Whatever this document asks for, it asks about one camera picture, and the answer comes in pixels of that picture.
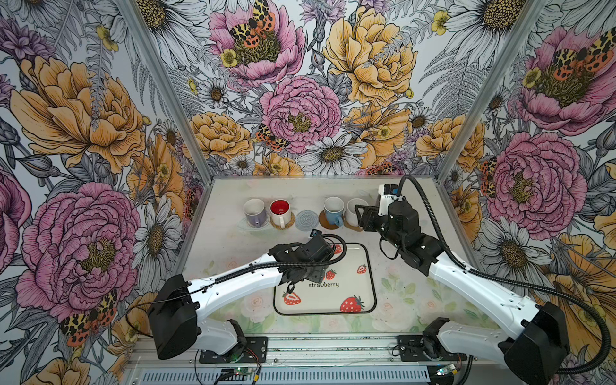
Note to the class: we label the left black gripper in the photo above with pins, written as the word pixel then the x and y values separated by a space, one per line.
pixel 318 273

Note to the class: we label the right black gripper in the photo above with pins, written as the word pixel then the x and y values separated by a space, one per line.
pixel 370 214

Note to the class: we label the grey crochet coaster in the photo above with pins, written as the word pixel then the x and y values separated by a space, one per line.
pixel 306 220

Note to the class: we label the glossy brown wooden coaster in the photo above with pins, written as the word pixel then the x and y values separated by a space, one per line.
pixel 324 223

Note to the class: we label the woven rattan coaster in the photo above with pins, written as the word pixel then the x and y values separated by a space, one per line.
pixel 282 222

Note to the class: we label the cork paw print coaster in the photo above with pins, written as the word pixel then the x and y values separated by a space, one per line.
pixel 354 228

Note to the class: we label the white mug blue handle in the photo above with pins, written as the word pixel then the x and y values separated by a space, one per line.
pixel 334 210

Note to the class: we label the red interior mug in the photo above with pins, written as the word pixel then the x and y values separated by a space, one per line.
pixel 280 207

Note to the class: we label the white mug purple handle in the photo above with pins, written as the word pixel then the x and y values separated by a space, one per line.
pixel 255 213

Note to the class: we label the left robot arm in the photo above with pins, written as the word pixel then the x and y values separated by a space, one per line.
pixel 180 316

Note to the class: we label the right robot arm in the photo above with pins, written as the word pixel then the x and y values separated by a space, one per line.
pixel 530 339

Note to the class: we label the white tray with strawberries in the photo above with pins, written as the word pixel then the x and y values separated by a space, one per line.
pixel 347 288

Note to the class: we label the green circuit board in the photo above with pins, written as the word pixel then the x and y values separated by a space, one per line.
pixel 239 374

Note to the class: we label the right small circuit board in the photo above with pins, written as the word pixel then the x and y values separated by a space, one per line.
pixel 450 369

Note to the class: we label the aluminium front rail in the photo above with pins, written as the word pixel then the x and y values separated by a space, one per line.
pixel 295 350

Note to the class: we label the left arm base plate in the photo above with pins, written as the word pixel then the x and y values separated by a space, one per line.
pixel 250 350

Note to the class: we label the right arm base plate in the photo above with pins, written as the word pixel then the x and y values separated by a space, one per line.
pixel 417 348

